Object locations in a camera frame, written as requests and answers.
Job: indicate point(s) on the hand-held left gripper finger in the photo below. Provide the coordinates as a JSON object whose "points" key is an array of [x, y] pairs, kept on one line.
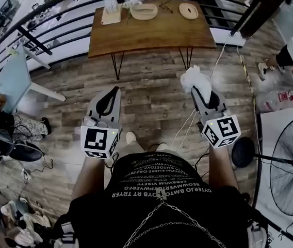
{"points": [[93, 105], [116, 107]]}

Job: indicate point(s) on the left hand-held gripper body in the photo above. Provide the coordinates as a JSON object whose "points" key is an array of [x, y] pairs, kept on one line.
{"points": [[96, 141]]}

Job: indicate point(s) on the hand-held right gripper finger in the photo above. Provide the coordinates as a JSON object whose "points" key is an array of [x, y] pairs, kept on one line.
{"points": [[199, 101], [218, 102]]}

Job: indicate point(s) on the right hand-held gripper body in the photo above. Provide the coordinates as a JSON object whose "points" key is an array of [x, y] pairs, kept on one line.
{"points": [[224, 130]]}

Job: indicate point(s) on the white cloth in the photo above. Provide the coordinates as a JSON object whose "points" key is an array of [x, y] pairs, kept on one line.
{"points": [[194, 76]]}

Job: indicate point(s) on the person's left forearm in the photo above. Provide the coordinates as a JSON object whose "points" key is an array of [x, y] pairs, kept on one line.
{"points": [[89, 174]]}

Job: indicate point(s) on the person's right forearm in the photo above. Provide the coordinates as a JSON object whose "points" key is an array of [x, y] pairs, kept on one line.
{"points": [[221, 167]]}

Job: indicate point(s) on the black standing fan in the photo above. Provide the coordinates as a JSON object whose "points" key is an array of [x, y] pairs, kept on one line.
{"points": [[243, 152]]}

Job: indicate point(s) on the person's left shoe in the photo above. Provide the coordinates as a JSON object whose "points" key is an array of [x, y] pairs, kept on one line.
{"points": [[131, 138]]}

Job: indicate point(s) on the person's shoe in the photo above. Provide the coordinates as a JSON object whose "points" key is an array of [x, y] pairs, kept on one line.
{"points": [[162, 146], [131, 138]]}

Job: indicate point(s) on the yellow black striped tape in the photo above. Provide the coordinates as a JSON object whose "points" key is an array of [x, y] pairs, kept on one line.
{"points": [[247, 76]]}

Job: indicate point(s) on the clear plastic bag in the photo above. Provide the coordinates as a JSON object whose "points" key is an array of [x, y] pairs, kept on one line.
{"points": [[273, 101]]}

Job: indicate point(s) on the person's right shoe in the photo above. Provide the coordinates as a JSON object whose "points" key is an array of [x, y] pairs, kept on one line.
{"points": [[162, 146]]}

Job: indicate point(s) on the patterned fabric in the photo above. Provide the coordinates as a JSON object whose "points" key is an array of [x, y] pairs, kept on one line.
{"points": [[30, 128]]}

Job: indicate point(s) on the black office chair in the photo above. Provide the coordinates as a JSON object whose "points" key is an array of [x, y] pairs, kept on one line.
{"points": [[25, 151]]}

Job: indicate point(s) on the black printed shirt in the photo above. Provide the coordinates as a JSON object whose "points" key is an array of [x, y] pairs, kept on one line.
{"points": [[97, 216]]}

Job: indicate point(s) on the wooden table with hairpin legs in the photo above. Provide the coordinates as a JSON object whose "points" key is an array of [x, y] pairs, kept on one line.
{"points": [[149, 32]]}

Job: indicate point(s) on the white side table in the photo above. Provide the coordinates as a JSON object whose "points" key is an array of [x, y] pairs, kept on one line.
{"points": [[15, 79]]}

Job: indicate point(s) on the dark wooden chair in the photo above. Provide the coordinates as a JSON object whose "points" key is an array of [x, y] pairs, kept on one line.
{"points": [[34, 40]]}

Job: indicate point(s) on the square wooden board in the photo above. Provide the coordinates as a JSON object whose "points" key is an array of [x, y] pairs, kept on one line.
{"points": [[110, 18]]}

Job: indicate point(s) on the round beige lid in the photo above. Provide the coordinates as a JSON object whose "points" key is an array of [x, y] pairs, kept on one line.
{"points": [[185, 13]]}

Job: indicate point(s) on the oval beige container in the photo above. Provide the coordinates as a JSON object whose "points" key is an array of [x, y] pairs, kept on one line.
{"points": [[136, 15]]}

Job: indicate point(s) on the dark-rimmed glasses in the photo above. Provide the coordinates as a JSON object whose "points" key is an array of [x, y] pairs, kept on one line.
{"points": [[169, 9]]}

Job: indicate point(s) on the small clear plastic item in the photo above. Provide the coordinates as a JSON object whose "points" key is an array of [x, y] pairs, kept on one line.
{"points": [[111, 5]]}

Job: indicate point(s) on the pile of clothes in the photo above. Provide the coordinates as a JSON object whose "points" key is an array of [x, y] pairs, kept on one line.
{"points": [[28, 221]]}

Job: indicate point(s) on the pink flower bouquet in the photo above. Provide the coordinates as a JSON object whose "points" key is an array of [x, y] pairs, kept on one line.
{"points": [[131, 2]]}

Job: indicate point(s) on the dark wooden stair rail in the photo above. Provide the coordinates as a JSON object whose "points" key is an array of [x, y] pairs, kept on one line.
{"points": [[260, 12]]}

